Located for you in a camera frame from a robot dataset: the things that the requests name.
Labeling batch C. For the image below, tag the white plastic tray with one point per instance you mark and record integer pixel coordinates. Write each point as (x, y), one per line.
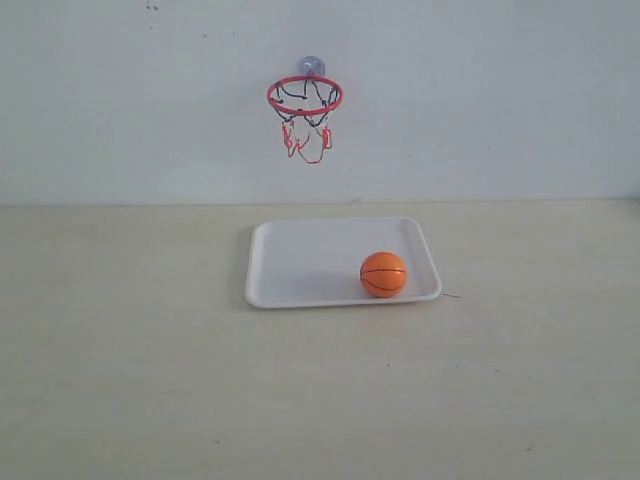
(306, 263)

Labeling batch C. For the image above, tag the red mini basketball hoop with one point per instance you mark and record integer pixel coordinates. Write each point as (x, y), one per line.
(304, 104)

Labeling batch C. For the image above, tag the small orange basketball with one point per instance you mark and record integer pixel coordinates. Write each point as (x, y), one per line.
(383, 274)

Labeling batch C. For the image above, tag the clear suction cup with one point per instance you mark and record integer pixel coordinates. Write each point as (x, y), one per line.
(311, 66)

